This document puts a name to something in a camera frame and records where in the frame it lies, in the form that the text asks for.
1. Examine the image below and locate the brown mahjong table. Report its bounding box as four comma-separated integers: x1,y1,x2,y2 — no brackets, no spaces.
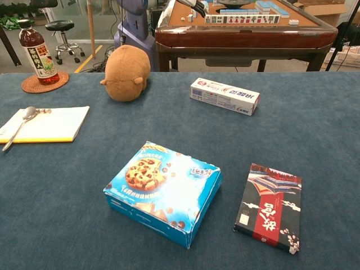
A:
154,0,339,73

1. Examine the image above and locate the blue cookie box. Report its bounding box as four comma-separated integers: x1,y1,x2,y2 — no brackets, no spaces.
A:
103,141,223,250

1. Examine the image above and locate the cardboard boxes stack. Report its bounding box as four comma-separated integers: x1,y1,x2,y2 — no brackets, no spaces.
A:
292,0,348,28

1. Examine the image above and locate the blue felt table cover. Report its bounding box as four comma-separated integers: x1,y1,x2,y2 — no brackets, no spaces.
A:
0,71,360,270

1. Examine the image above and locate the black swivel stool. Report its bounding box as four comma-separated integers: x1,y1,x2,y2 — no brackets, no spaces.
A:
44,19,86,66

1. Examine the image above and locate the wooden pole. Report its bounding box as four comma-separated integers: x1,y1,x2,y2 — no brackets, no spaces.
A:
86,0,97,59

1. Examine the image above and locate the white blue toothpaste box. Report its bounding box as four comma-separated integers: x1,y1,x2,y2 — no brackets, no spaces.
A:
190,78,260,116

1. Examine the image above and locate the red tea bottle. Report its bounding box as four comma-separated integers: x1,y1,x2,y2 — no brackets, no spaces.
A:
18,19,60,86

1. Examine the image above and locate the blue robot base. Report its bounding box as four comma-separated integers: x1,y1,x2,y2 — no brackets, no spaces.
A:
114,0,158,71

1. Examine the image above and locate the metal spoon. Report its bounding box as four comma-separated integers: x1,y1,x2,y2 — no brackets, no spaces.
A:
2,106,38,152

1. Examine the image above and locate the black floor cable bundle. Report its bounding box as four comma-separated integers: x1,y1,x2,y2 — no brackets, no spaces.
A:
83,44,115,74

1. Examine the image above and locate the standing mahjong tile row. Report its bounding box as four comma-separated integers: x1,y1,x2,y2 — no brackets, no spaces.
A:
204,13,281,25

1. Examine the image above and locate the white notepad yellow edge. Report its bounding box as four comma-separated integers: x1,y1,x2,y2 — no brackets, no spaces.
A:
0,106,91,144

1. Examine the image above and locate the black background robot hand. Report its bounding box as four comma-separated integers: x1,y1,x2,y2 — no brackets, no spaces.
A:
177,0,210,18

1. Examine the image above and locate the long blue mahjong tile stack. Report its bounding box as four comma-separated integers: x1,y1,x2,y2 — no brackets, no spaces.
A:
255,0,290,17

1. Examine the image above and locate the brown plush capybara toy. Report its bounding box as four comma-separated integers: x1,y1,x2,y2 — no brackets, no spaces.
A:
100,44,151,102

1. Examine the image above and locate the black tripod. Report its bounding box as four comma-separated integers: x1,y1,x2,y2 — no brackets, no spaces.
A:
325,0,360,71

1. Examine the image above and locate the white plastic crate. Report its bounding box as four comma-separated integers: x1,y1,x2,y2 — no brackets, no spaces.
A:
323,46,360,68

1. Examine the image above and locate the black red snack packet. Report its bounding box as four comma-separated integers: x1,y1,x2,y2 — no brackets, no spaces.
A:
233,162,303,255

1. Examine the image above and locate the round woven coaster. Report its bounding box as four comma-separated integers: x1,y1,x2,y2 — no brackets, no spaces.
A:
21,70,70,94

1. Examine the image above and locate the face-down blue mahjong tile row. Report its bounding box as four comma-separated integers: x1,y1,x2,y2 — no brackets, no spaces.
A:
219,8,261,15

